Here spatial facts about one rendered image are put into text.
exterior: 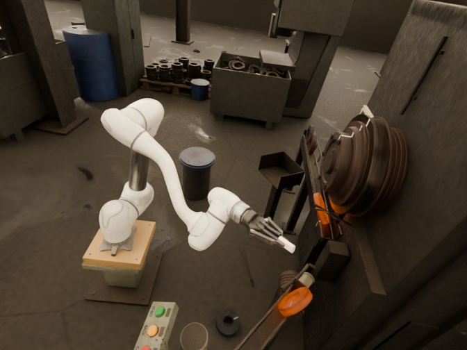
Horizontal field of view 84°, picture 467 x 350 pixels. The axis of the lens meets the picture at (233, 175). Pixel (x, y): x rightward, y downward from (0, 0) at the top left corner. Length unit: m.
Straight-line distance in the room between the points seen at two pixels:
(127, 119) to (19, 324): 1.43
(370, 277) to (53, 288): 1.87
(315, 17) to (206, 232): 3.07
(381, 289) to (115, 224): 1.28
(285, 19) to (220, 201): 2.84
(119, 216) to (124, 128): 0.55
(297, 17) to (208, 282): 3.04
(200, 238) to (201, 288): 0.90
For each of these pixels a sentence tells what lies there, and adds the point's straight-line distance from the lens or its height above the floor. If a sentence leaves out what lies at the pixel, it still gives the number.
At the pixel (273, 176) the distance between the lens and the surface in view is 1.95.
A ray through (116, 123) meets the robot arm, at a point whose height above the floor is 1.21.
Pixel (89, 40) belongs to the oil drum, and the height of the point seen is 0.82.
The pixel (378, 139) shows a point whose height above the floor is 1.31.
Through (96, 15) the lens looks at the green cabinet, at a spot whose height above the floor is 1.06.
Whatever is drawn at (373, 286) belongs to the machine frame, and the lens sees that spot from 1.22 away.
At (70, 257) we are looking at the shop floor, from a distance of 2.29.
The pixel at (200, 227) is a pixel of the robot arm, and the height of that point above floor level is 0.90.
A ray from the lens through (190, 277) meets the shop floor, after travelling 2.03.
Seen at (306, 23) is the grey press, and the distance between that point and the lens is 3.69.
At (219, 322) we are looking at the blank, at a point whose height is 0.04.
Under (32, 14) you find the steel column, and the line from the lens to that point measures 3.40.
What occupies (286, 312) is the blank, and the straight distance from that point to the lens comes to 1.19.
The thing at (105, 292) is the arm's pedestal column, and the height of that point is 0.02.
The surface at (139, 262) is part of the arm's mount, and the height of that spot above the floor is 0.41.
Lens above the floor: 1.77
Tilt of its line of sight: 38 degrees down
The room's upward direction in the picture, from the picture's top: 9 degrees clockwise
